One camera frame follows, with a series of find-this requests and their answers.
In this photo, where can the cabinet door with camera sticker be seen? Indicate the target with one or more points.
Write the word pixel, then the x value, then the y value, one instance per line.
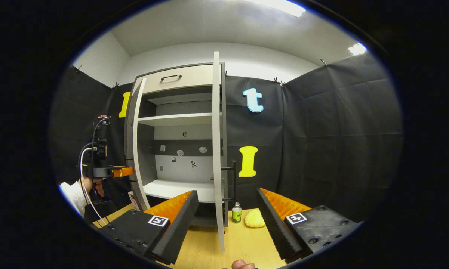
pixel 134 149

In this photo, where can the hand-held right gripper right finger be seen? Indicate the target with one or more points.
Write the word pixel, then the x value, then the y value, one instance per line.
pixel 274 228

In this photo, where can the double-door shoe cabinet body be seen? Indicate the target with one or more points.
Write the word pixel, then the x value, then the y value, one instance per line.
pixel 179 119

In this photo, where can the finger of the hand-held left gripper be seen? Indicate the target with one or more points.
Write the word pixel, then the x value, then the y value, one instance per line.
pixel 122 172

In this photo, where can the short ceiling light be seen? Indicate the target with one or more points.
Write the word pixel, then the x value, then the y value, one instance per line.
pixel 357 49

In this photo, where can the cabinet door with headphone sticker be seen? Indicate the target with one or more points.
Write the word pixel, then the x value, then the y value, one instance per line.
pixel 217 130

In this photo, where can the yellow bumpy toy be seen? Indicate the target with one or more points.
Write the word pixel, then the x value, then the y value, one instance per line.
pixel 255 218

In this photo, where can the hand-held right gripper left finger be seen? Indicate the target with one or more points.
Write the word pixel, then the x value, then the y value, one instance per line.
pixel 181 224

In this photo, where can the small green bottle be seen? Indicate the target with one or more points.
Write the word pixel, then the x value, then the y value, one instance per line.
pixel 236 215

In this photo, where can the black backdrop cloth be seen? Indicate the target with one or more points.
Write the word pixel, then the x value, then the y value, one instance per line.
pixel 340 130

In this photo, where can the white book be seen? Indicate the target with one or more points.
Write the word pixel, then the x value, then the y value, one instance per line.
pixel 134 201

